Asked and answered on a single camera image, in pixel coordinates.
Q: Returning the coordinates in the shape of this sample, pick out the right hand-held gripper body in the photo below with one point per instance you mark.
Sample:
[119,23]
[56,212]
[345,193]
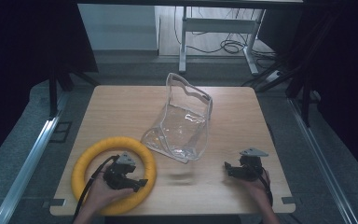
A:
[251,166]

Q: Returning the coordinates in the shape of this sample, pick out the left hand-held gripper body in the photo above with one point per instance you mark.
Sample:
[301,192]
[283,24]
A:
[118,174]

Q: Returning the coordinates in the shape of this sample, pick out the clear plastic zipper bag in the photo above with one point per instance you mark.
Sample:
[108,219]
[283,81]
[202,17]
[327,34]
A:
[180,130]

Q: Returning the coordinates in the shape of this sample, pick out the person's right hand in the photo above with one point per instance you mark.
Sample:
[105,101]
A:
[256,186]

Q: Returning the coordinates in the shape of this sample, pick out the person's left hand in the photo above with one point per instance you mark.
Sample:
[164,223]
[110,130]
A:
[104,194]

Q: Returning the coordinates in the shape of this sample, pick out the black tripod stand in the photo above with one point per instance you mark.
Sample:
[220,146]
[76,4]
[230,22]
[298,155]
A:
[54,93]

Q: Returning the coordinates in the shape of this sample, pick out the black curtain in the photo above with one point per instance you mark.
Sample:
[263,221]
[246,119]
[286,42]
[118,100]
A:
[21,62]
[341,71]

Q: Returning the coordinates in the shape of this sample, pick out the aluminium floor rail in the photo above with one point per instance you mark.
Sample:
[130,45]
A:
[28,165]
[320,158]

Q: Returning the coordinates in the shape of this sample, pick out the white metal desk frame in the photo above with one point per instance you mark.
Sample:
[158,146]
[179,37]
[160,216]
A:
[217,25]

